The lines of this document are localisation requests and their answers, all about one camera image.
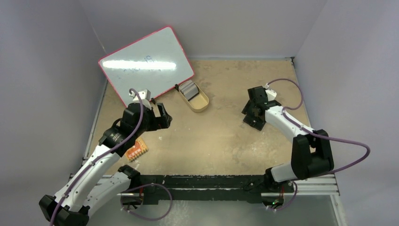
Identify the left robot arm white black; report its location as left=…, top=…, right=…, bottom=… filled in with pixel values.
left=39, top=100, right=172, bottom=226

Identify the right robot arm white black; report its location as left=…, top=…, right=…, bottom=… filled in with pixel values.
left=242, top=86, right=334, bottom=192

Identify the beige oval card tray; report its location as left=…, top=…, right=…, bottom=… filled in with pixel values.
left=178, top=82, right=209, bottom=113

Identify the grey card stack in tray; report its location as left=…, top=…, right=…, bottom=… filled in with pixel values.
left=178, top=80, right=199, bottom=101

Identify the orange snack packet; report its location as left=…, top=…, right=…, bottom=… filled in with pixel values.
left=125, top=137, right=149, bottom=162

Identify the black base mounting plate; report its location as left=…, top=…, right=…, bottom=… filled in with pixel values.
left=127, top=175, right=295, bottom=205

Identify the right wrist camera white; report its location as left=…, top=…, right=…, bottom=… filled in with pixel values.
left=264, top=83, right=277, bottom=101

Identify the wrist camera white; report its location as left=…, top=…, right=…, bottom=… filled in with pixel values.
left=129, top=88, right=152, bottom=109
left=264, top=83, right=277, bottom=101

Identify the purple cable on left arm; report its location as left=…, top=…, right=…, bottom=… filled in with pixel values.
left=49, top=88, right=144, bottom=226

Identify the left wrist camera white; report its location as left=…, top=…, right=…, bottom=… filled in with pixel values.
left=129, top=88, right=152, bottom=109

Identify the white board with pink frame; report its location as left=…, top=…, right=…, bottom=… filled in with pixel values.
left=98, top=26, right=194, bottom=106

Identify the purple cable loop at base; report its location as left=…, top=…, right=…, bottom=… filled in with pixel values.
left=120, top=183, right=173, bottom=221

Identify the purple cable at right base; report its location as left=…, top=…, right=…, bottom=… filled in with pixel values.
left=265, top=182, right=298, bottom=213

